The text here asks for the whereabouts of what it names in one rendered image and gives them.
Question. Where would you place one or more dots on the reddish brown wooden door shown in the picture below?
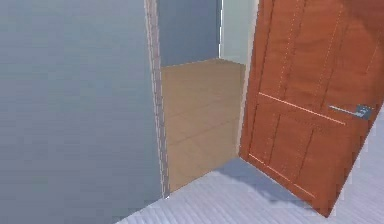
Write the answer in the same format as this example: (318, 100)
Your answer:
(300, 100)

